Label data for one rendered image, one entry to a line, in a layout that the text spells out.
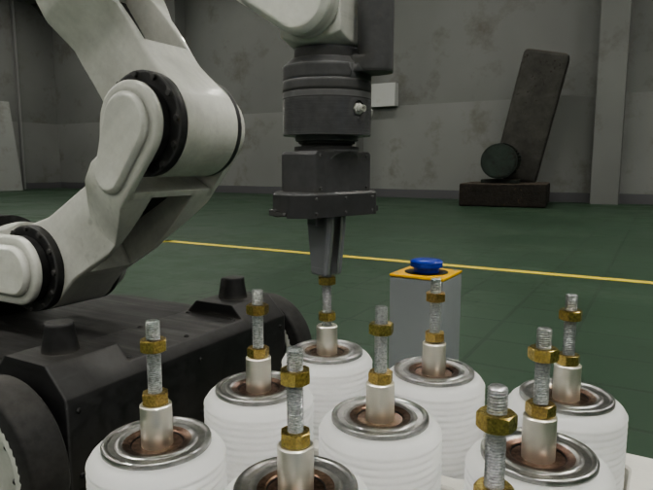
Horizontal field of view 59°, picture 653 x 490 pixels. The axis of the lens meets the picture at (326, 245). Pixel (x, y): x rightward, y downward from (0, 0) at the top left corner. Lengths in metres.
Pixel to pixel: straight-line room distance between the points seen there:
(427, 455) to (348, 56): 0.35
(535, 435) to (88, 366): 0.55
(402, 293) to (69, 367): 0.42
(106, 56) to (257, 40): 9.04
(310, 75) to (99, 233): 0.49
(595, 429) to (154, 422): 0.33
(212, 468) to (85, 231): 0.60
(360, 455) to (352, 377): 0.17
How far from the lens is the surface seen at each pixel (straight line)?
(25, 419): 0.74
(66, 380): 0.77
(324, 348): 0.61
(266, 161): 9.63
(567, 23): 8.10
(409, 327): 0.73
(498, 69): 8.17
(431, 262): 0.72
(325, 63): 0.56
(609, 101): 7.65
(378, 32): 0.56
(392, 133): 8.55
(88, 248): 0.96
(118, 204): 0.84
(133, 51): 0.88
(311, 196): 0.54
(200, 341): 0.91
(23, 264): 1.02
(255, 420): 0.49
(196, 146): 0.82
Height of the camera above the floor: 0.45
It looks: 8 degrees down
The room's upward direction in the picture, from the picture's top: straight up
